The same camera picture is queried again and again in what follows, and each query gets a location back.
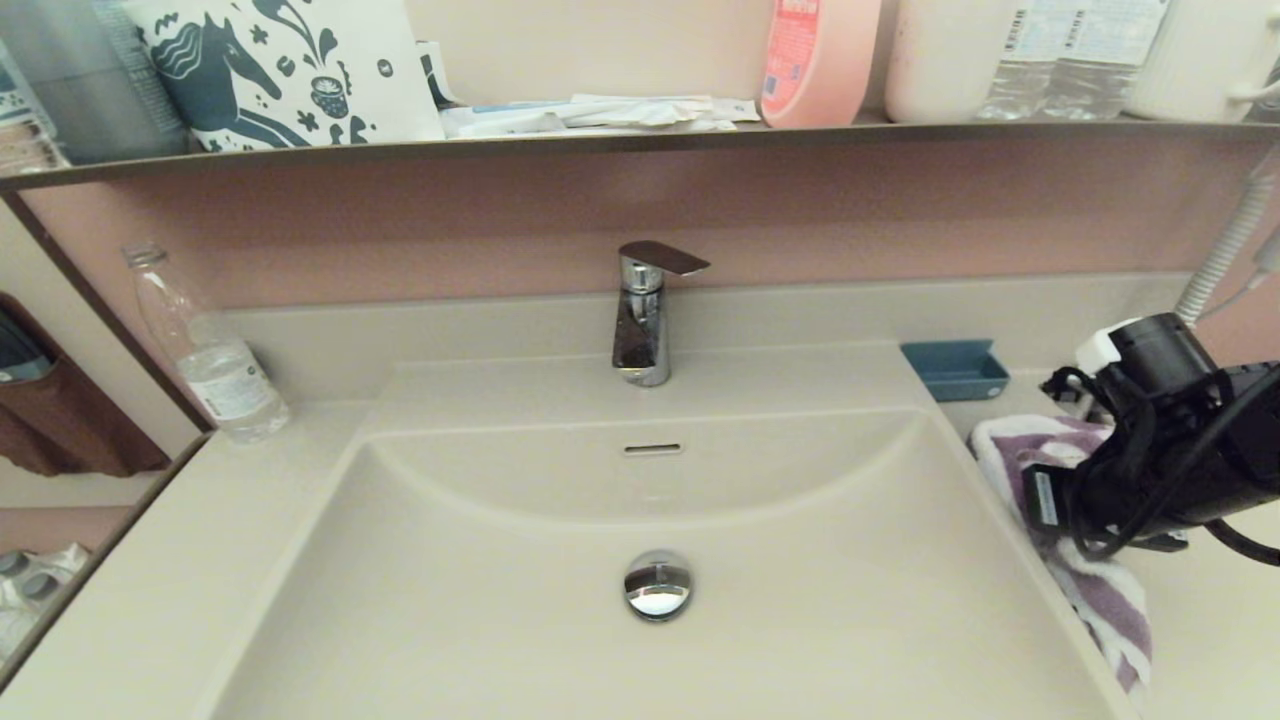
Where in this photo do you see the purple white striped towel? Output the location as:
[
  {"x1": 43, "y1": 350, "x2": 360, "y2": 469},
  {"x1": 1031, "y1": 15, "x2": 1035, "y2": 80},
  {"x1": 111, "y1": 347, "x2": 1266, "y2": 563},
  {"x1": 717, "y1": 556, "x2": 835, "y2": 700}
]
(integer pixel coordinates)
[{"x1": 970, "y1": 413, "x2": 1154, "y2": 694}]

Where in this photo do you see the chrome faucet lever handle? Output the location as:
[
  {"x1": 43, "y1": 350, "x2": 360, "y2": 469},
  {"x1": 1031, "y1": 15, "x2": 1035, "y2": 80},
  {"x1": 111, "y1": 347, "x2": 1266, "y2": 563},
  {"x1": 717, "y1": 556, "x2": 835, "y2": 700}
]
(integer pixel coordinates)
[{"x1": 617, "y1": 240, "x2": 711, "y2": 278}]

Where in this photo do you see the chrome faucet spout body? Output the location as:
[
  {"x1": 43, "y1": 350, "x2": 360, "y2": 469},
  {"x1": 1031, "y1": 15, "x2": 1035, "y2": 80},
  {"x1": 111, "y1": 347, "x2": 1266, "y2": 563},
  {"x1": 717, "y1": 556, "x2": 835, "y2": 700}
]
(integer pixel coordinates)
[{"x1": 610, "y1": 255, "x2": 671, "y2": 388}]

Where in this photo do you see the beige wash basin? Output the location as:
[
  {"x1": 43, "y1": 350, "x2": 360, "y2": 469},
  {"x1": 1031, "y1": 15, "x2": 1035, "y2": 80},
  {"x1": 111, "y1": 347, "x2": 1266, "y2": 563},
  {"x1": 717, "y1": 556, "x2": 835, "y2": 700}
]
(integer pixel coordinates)
[{"x1": 205, "y1": 405, "x2": 1121, "y2": 720}]

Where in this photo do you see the blue soap dish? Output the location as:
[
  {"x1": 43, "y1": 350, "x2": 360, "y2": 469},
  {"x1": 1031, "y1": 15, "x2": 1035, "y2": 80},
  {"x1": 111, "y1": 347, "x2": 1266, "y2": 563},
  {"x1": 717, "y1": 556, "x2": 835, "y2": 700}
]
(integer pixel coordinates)
[{"x1": 898, "y1": 338, "x2": 1011, "y2": 403}]

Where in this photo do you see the clear plastic water bottle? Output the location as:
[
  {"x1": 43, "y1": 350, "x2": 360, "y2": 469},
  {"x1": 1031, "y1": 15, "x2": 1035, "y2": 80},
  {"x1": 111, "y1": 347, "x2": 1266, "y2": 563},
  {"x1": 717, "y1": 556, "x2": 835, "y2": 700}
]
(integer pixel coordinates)
[
  {"x1": 978, "y1": 0, "x2": 1076, "y2": 121},
  {"x1": 122, "y1": 240, "x2": 291, "y2": 446},
  {"x1": 1045, "y1": 0, "x2": 1171, "y2": 121}
]

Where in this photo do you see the white ribbed jug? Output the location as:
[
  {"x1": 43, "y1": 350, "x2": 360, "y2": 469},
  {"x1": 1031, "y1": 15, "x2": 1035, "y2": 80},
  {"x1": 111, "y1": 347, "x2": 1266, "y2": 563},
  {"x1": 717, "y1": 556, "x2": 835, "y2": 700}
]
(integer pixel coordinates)
[{"x1": 1128, "y1": 0, "x2": 1280, "y2": 123}]

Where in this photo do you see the white plastic bottle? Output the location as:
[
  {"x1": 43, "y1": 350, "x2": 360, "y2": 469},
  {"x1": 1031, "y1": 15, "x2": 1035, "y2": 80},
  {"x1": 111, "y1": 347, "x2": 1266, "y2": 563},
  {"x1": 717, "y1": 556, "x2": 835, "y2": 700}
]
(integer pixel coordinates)
[{"x1": 885, "y1": 0, "x2": 1021, "y2": 123}]

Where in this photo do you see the pink plastic bottle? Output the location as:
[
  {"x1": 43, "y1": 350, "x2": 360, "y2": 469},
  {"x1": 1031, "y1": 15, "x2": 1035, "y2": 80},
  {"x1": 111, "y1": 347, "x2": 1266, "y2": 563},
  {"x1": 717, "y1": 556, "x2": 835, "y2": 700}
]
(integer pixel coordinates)
[{"x1": 760, "y1": 0, "x2": 886, "y2": 128}]

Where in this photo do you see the chrome drain stopper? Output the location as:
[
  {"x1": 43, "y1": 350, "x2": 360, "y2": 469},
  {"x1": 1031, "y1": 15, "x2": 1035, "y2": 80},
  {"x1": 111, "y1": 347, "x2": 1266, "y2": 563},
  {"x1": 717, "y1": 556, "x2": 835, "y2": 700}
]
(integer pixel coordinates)
[{"x1": 622, "y1": 548, "x2": 694, "y2": 623}]

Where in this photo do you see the white paper packets pile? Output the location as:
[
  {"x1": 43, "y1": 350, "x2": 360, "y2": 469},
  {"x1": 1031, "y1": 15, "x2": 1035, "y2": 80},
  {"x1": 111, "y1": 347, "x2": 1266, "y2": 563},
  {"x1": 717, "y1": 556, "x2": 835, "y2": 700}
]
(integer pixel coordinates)
[{"x1": 470, "y1": 92, "x2": 763, "y2": 131}]

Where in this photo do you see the white flat box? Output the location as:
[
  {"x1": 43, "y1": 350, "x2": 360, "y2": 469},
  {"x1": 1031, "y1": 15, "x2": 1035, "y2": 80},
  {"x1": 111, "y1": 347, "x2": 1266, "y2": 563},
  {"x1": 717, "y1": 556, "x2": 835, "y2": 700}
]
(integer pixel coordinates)
[{"x1": 440, "y1": 105, "x2": 563, "y2": 138}]

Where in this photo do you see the small white black-print packet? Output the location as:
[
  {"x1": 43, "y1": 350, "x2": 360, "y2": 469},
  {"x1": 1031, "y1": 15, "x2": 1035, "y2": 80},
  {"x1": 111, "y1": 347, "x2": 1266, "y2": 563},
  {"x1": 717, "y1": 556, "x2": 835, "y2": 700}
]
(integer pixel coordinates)
[{"x1": 415, "y1": 38, "x2": 466, "y2": 109}]

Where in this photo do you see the white horse print bag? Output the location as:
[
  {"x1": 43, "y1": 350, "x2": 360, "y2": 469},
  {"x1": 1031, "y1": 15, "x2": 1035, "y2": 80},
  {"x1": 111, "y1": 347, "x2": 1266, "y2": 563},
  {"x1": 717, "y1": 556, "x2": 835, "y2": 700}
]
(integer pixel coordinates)
[{"x1": 120, "y1": 0, "x2": 446, "y2": 153}]

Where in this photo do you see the brown framed side mirror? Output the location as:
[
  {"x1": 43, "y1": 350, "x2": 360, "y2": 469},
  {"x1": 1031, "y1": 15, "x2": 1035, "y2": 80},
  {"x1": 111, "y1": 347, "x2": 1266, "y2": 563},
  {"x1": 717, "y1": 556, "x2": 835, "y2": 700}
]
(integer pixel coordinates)
[{"x1": 0, "y1": 190, "x2": 213, "y2": 691}]

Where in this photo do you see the grey translucent container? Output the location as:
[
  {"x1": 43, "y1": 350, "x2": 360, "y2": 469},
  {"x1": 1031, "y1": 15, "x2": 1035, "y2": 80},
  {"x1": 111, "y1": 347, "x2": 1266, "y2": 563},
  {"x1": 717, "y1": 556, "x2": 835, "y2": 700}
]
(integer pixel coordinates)
[{"x1": 0, "y1": 0, "x2": 191, "y2": 166}]

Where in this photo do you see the white lattice basket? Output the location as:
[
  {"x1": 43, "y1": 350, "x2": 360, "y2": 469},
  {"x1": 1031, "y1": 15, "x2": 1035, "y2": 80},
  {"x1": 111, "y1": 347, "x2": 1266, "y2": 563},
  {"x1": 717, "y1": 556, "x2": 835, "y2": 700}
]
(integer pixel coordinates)
[{"x1": 0, "y1": 60, "x2": 66, "y2": 173}]

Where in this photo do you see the white coiled cord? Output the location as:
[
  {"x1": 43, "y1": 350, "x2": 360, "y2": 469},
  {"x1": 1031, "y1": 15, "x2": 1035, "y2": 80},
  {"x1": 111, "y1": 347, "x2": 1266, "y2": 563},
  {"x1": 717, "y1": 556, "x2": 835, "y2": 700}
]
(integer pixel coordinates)
[{"x1": 1175, "y1": 150, "x2": 1280, "y2": 326}]

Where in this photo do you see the brown wall shelf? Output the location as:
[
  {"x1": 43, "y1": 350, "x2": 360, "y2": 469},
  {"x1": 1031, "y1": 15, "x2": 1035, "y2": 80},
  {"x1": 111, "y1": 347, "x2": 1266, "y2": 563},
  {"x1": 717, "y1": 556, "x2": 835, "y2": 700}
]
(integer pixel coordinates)
[{"x1": 0, "y1": 116, "x2": 1280, "y2": 193}]

